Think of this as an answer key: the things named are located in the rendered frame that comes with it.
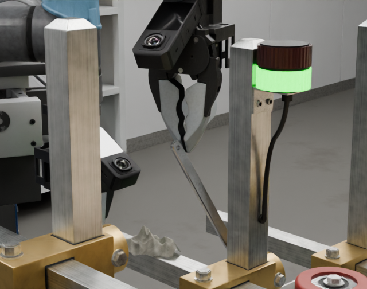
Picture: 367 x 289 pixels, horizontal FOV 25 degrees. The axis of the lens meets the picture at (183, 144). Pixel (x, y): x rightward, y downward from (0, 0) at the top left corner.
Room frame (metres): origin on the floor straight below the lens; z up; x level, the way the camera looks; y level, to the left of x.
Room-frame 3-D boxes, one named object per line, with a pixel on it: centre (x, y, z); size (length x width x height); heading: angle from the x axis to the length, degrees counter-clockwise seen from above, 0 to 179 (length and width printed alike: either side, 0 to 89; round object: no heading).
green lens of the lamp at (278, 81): (0.90, -0.11, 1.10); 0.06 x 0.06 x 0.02
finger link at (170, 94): (1.01, 0.00, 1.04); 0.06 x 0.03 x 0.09; 154
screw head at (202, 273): (0.89, -0.02, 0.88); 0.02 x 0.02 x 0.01
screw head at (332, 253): (1.06, -0.20, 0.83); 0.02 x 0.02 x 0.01
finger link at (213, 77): (0.97, -0.02, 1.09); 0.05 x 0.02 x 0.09; 64
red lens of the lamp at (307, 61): (0.90, -0.11, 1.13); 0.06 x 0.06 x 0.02
